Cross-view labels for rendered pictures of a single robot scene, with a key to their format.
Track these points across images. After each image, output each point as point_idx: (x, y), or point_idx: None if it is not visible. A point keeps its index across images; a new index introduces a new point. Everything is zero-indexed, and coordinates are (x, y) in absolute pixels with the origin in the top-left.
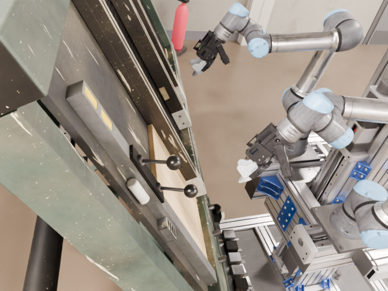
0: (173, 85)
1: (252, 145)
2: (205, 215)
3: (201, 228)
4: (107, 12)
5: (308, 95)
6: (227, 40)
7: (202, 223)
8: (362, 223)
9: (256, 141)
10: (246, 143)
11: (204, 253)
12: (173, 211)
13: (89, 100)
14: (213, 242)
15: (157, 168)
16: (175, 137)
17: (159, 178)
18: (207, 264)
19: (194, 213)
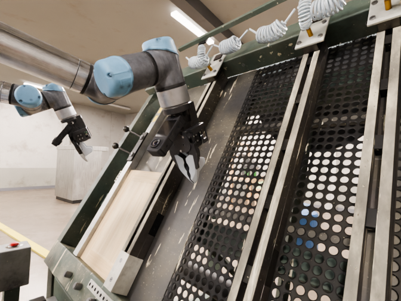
0: (261, 264)
1: (88, 131)
2: (96, 276)
3: (97, 270)
4: (204, 94)
5: (62, 87)
6: (160, 107)
7: (97, 274)
8: None
9: (86, 128)
10: (91, 137)
11: (89, 252)
12: (122, 177)
13: (159, 109)
14: (79, 275)
15: (144, 174)
16: (153, 189)
17: (139, 174)
18: (86, 233)
19: (108, 260)
